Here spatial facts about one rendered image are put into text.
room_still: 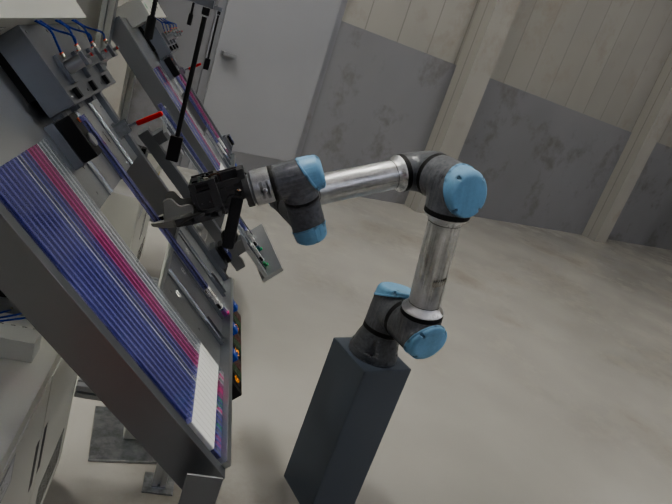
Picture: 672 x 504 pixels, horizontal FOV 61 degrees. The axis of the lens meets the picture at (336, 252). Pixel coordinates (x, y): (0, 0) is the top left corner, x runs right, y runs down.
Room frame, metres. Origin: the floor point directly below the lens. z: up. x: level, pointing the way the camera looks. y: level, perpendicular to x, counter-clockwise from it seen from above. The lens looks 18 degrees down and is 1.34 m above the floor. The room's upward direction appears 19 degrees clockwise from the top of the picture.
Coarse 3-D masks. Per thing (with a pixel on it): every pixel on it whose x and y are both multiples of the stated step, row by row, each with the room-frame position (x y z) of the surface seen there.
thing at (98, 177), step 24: (0, 72) 0.84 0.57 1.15; (0, 96) 0.79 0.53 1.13; (0, 120) 0.75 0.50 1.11; (24, 120) 0.82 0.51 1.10; (48, 120) 0.90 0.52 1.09; (96, 120) 1.13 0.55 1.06; (0, 144) 0.71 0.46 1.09; (24, 144) 0.77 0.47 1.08; (120, 144) 1.18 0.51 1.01; (72, 168) 0.88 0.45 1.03; (96, 168) 0.97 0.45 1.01; (96, 192) 0.91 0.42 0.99
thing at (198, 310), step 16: (176, 240) 1.16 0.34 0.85; (192, 240) 1.28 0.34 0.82; (176, 256) 1.10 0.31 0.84; (192, 256) 1.20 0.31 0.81; (176, 272) 1.04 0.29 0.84; (208, 272) 1.25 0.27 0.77; (160, 288) 0.93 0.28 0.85; (176, 288) 0.99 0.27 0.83; (192, 288) 1.07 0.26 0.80; (176, 304) 0.94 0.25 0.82; (192, 304) 1.02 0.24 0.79; (208, 304) 1.11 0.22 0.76; (192, 320) 0.97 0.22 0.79; (208, 320) 1.04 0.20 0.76; (208, 336) 0.99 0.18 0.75; (208, 352) 0.94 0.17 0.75
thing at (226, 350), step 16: (224, 288) 1.28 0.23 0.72; (224, 304) 1.20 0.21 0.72; (224, 320) 1.12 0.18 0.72; (224, 336) 1.06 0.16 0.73; (224, 352) 0.99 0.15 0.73; (224, 368) 0.94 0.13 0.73; (224, 384) 0.89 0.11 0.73; (224, 400) 0.84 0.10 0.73; (224, 416) 0.80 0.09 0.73; (224, 432) 0.76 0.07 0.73; (224, 448) 0.72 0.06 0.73; (224, 464) 0.70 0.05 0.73
